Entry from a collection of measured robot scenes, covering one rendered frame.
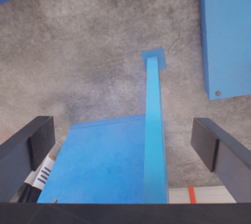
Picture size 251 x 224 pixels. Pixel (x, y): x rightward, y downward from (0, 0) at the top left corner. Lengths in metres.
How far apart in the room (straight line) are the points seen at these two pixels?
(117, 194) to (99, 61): 0.79
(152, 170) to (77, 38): 0.89
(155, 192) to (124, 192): 0.56
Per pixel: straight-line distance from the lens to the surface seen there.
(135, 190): 1.08
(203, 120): 0.17
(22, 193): 1.60
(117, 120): 1.45
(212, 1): 0.99
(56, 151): 1.87
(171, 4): 1.07
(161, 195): 0.54
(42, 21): 1.24
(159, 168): 0.57
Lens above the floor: 1.05
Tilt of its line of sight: 51 degrees down
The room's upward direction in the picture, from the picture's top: 170 degrees counter-clockwise
